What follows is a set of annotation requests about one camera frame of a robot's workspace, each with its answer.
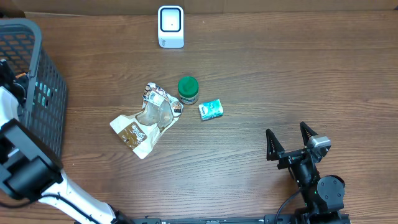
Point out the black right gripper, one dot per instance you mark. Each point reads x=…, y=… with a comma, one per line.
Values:
x=274, y=149

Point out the teal tissue pack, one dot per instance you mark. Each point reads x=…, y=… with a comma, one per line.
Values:
x=210, y=110

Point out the brown white snack bag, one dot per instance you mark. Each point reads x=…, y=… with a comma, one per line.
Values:
x=141, y=131

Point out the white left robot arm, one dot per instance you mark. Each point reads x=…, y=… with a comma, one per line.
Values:
x=30, y=171

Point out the white barcode scanner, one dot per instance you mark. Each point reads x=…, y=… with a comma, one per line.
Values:
x=171, y=27

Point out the green lidded jar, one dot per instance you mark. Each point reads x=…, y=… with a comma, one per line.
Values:
x=188, y=90

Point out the grey plastic basket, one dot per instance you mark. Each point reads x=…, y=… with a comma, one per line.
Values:
x=43, y=90

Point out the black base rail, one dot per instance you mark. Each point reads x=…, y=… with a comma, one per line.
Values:
x=242, y=220

